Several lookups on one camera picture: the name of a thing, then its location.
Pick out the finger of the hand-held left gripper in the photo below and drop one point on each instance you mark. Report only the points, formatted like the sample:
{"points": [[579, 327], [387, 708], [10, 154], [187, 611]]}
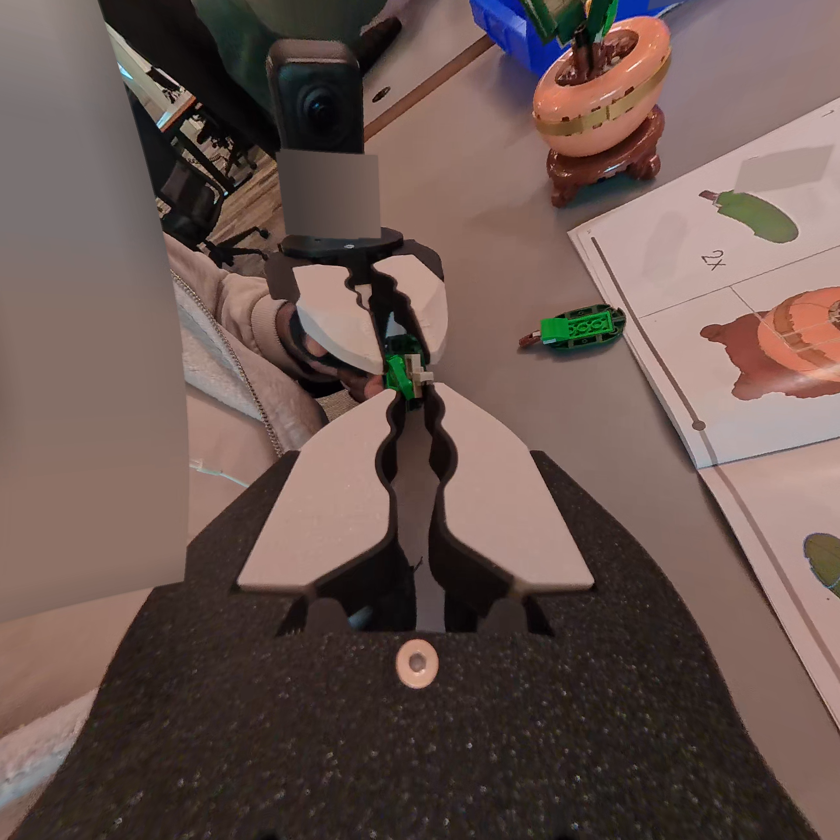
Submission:
{"points": [[334, 315], [426, 295]]}

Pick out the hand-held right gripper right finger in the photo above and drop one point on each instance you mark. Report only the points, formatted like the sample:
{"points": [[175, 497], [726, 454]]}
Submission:
{"points": [[518, 512]]}

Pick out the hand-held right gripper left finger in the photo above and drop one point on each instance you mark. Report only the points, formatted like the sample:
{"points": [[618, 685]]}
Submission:
{"points": [[321, 512]]}

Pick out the green leaf brick assembly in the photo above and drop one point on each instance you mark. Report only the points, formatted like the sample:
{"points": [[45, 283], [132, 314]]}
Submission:
{"points": [[584, 328], [420, 377]]}

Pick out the grey desk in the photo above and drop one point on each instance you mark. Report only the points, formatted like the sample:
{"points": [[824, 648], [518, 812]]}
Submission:
{"points": [[525, 407]]}

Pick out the person's left hand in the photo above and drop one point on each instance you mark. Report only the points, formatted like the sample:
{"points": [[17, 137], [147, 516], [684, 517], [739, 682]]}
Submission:
{"points": [[287, 325]]}

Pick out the grey zip hoodie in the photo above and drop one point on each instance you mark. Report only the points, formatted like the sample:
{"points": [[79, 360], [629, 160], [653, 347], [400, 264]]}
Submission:
{"points": [[229, 341]]}

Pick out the black office chair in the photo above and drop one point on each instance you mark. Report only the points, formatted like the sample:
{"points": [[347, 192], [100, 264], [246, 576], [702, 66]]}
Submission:
{"points": [[197, 203]]}

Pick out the blue plastic bin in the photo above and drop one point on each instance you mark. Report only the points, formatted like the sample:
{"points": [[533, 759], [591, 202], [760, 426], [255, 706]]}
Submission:
{"points": [[505, 33]]}

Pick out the instruction booklet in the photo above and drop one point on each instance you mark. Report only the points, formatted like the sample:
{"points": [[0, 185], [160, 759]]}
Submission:
{"points": [[689, 295]]}

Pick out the toy brick potted plant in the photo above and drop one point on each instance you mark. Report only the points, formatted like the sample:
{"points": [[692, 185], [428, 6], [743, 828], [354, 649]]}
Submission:
{"points": [[604, 98]]}

